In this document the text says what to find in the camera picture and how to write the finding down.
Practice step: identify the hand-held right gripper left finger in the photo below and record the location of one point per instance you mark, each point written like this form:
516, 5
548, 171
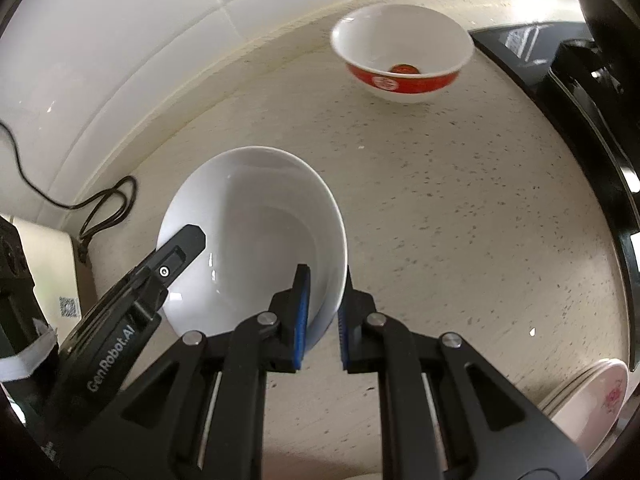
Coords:
301, 320

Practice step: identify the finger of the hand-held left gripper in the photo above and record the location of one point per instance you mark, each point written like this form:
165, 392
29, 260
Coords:
175, 255

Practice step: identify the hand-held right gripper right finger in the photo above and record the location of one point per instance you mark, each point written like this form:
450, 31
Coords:
342, 330

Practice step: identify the plain white bowl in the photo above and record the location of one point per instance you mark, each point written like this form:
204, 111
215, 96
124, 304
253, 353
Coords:
250, 220

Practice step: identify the beige kitchen appliance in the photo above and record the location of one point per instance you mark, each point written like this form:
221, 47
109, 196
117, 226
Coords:
55, 260

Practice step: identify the red and white bowl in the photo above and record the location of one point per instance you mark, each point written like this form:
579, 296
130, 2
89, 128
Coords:
400, 35

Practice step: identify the black stove top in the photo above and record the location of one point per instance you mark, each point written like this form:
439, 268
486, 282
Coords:
590, 125

